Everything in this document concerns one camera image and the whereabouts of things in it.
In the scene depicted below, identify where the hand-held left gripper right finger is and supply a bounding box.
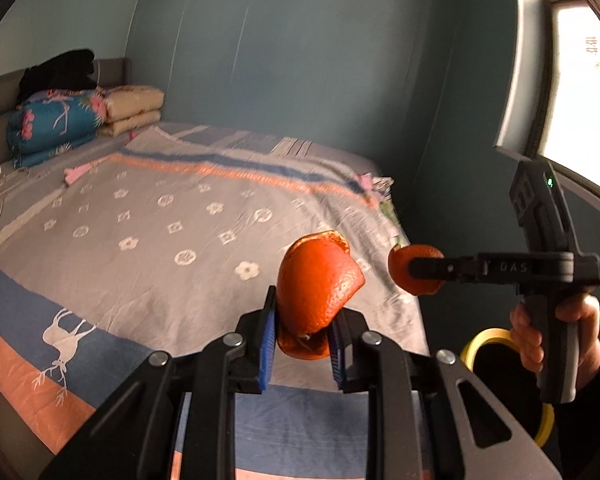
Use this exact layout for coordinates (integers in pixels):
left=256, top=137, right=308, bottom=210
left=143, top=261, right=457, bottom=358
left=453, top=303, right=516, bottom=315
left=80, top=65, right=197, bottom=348
left=327, top=307, right=561, bottom=480

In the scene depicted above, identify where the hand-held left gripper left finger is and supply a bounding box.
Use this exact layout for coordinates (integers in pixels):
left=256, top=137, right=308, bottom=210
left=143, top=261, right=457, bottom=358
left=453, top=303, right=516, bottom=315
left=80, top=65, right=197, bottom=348
left=40, top=285, right=278, bottom=480

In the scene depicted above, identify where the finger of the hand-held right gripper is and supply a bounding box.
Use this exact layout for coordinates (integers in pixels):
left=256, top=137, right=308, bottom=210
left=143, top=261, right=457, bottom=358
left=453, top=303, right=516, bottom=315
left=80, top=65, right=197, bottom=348
left=409, top=256, right=481, bottom=286

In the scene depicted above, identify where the small orange peel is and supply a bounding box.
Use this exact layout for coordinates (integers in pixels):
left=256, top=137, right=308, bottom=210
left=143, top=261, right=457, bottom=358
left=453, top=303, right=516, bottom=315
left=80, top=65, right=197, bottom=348
left=387, top=244, right=445, bottom=297

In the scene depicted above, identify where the large orange peel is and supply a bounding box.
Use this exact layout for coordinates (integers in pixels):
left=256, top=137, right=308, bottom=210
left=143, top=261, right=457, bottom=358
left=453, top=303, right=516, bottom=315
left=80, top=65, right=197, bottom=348
left=276, top=230, right=367, bottom=361

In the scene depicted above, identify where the black trash can yellow rim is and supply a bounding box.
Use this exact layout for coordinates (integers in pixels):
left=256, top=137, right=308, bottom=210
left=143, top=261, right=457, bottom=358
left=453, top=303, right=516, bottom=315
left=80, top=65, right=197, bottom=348
left=460, top=329, right=556, bottom=448

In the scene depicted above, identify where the person's right forearm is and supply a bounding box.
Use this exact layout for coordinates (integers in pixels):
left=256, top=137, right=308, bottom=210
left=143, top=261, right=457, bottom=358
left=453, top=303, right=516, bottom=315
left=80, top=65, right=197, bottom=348
left=550, top=340, right=600, bottom=480

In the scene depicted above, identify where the person's right hand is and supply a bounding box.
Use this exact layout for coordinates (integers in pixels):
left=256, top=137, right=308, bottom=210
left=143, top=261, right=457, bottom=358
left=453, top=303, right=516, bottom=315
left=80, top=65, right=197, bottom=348
left=509, top=294, right=600, bottom=375

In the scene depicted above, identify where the printed cartoon cloth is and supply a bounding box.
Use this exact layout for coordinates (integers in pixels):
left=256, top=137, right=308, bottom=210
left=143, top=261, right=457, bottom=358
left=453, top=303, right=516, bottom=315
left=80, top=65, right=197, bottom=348
left=357, top=174, right=406, bottom=241

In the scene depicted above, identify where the window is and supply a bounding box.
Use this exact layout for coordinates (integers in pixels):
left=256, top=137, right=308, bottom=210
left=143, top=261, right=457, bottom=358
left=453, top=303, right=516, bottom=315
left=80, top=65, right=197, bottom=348
left=495, top=0, right=600, bottom=201

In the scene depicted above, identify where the grey patterned bedspread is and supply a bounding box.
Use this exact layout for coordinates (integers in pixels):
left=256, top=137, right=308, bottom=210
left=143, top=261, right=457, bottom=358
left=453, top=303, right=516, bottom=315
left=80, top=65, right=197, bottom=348
left=0, top=127, right=431, bottom=480

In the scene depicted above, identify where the striped bed sheet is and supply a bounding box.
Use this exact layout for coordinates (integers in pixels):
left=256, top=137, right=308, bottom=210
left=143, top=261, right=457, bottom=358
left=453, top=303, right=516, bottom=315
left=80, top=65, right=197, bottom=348
left=0, top=120, right=386, bottom=201

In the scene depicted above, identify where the pink tassel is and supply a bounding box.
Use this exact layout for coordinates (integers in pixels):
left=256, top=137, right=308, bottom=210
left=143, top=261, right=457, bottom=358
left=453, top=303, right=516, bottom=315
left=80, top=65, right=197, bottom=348
left=62, top=162, right=101, bottom=187

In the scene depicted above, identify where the beige folded quilt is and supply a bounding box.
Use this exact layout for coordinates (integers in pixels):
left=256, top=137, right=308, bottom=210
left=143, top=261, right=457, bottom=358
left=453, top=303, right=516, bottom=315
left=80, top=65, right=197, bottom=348
left=97, top=85, right=166, bottom=137

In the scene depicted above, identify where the blue floral quilt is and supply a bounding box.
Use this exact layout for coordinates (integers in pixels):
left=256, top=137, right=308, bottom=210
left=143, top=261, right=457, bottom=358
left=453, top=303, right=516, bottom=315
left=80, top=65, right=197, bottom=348
left=7, top=87, right=107, bottom=170

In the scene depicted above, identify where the black clothing pile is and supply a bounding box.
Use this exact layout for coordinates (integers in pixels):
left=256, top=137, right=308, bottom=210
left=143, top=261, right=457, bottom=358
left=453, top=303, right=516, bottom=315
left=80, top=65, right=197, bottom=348
left=17, top=49, right=98, bottom=103

